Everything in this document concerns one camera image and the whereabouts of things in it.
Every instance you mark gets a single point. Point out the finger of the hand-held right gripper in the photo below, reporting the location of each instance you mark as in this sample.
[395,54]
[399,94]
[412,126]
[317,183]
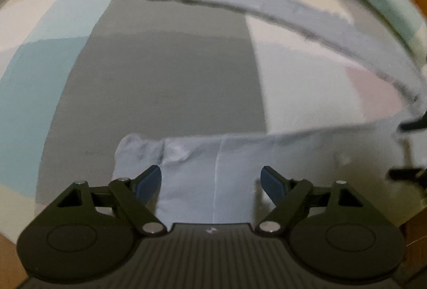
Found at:
[410,174]
[415,125]

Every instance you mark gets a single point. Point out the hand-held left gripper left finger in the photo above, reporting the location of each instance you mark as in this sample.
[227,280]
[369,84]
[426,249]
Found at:
[148,184]

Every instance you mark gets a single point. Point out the patchwork bed sheet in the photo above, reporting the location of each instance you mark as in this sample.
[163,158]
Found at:
[150,75]

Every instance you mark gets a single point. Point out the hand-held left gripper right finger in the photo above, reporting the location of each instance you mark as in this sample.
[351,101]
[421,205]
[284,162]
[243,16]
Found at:
[272,184]

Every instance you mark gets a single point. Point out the grey printed pants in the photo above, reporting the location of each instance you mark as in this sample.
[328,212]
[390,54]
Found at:
[200,169]

